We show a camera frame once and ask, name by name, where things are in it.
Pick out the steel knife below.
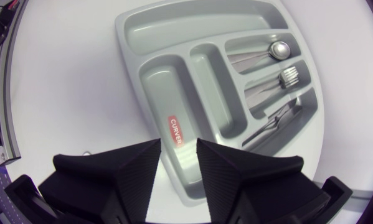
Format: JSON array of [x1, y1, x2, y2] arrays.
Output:
[[242, 98, 303, 147]]

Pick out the steel fork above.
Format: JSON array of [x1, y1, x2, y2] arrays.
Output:
[[244, 65, 300, 110]]

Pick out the steel spoon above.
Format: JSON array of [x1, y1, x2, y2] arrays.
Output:
[[227, 40, 291, 73]]

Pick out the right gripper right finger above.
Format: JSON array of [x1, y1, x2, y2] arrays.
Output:
[[196, 138, 331, 224]]

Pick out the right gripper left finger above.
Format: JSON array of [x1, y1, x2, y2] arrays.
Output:
[[38, 138, 162, 224]]

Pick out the grey cutlery tray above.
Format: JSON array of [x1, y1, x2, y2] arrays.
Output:
[[114, 0, 326, 207]]

